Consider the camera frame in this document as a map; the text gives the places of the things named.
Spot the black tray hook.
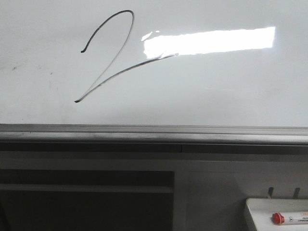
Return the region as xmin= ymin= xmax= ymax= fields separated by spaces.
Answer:
xmin=293 ymin=187 xmax=300 ymax=199
xmin=267 ymin=187 xmax=274 ymax=199

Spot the grey whiteboard frame rail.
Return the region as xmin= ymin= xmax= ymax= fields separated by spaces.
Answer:
xmin=0 ymin=124 xmax=308 ymax=155

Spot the white whiteboard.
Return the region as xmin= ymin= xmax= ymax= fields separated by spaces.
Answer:
xmin=0 ymin=0 xmax=308 ymax=127

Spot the red whiteboard marker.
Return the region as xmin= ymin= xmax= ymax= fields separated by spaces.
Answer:
xmin=271 ymin=212 xmax=308 ymax=226

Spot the white marker tray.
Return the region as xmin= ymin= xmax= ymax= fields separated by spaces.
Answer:
xmin=244 ymin=198 xmax=308 ymax=231

